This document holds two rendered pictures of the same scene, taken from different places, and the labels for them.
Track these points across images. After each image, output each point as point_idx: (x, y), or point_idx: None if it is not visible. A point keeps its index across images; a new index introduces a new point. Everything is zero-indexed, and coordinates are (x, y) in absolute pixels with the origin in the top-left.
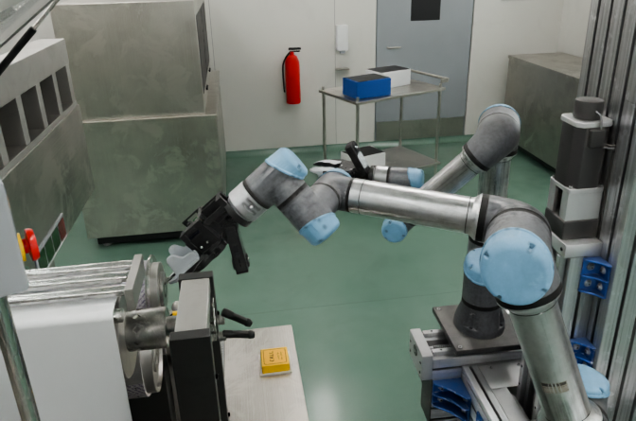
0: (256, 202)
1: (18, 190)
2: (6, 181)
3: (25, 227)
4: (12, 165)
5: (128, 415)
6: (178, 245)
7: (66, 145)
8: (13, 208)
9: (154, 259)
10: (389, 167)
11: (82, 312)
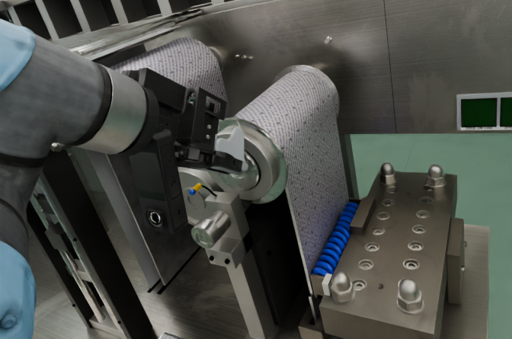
0: (116, 135)
1: None
2: None
3: (452, 52)
4: None
5: (88, 152)
6: (232, 132)
7: None
8: (428, 17)
9: (260, 135)
10: None
11: None
